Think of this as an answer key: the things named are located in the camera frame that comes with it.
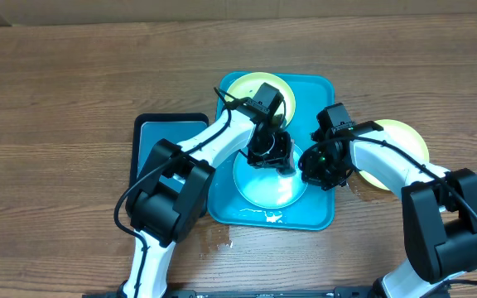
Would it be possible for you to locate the dark green sponge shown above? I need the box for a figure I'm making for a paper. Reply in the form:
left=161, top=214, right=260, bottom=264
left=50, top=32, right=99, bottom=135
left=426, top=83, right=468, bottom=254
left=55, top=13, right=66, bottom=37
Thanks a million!
left=277, top=164, right=296, bottom=177

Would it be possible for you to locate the yellow plate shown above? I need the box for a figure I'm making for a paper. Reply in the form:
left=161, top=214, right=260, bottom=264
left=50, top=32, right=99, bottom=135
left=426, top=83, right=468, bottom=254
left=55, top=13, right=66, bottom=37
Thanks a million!
left=351, top=119, right=430, bottom=197
left=226, top=72, right=296, bottom=127

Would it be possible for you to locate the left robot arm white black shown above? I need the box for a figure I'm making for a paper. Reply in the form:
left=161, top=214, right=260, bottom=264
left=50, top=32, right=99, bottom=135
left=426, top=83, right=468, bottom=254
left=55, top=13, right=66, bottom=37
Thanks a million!
left=118, top=108, right=260, bottom=297

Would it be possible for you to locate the light blue plate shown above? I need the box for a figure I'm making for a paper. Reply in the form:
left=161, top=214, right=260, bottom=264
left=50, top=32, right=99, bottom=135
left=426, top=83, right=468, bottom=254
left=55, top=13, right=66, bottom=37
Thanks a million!
left=233, top=151, right=307, bottom=209

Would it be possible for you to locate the black water basin tray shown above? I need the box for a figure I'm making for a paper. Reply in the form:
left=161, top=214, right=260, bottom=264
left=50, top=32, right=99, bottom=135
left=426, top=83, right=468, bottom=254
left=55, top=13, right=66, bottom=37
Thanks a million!
left=129, top=113, right=209, bottom=186

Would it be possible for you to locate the teal serving tray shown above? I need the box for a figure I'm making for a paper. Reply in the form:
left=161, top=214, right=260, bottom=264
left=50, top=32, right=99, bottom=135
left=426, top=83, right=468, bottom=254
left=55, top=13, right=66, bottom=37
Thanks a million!
left=208, top=72, right=335, bottom=231

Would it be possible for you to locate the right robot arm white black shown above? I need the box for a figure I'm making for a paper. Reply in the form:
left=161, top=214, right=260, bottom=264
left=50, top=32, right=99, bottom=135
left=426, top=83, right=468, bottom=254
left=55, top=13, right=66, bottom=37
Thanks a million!
left=298, top=122, right=477, bottom=297

